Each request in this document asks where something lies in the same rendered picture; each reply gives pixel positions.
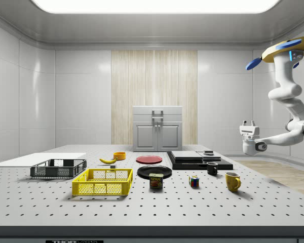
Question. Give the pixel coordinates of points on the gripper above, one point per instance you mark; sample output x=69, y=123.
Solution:
x=249, y=130

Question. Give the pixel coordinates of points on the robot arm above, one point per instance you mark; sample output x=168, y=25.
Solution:
x=285, y=76

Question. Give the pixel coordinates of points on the black mug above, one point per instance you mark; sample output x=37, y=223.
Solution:
x=212, y=169

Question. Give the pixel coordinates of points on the yellow mug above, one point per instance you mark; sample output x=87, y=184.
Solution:
x=231, y=182

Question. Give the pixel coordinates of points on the black stove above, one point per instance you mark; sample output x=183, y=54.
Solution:
x=190, y=162

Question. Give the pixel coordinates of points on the puzzle cube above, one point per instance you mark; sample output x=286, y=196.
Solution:
x=194, y=181

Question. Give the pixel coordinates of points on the white cabinet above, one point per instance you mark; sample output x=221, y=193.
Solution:
x=157, y=131

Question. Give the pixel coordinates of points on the red plate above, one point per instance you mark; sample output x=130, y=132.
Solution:
x=149, y=159

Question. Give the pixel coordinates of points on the flat-sided can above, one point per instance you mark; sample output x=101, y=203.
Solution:
x=156, y=181

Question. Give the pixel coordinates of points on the black plate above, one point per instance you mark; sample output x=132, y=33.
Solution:
x=147, y=170

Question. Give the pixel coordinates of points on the yellow bowl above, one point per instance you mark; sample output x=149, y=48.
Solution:
x=119, y=156

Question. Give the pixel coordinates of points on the banana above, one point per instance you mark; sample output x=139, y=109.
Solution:
x=108, y=161

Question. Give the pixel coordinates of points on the yellow basket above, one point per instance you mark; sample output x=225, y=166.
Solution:
x=101, y=188

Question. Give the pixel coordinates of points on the dark grey basket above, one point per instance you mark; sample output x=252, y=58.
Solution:
x=56, y=172

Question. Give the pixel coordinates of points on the white board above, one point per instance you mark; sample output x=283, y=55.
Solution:
x=38, y=159

